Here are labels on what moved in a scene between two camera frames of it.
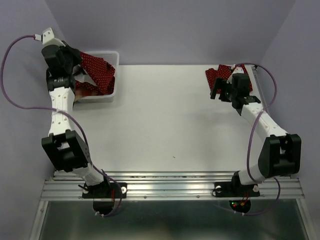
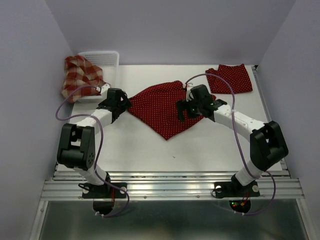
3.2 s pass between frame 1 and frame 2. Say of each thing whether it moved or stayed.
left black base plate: stayed
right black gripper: moved
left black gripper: moved
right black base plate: stayed
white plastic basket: stayed
